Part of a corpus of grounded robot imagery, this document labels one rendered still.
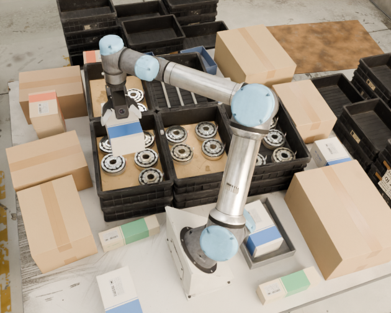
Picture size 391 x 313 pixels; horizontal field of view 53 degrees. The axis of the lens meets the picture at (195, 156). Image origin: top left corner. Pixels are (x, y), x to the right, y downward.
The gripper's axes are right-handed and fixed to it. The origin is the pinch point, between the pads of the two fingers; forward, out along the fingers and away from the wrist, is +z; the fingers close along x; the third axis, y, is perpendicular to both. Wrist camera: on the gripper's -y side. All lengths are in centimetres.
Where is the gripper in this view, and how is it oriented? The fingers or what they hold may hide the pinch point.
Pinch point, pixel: (122, 123)
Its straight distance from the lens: 151.3
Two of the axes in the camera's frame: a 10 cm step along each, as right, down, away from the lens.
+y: -3.2, -7.5, 5.8
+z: -0.5, 6.3, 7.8
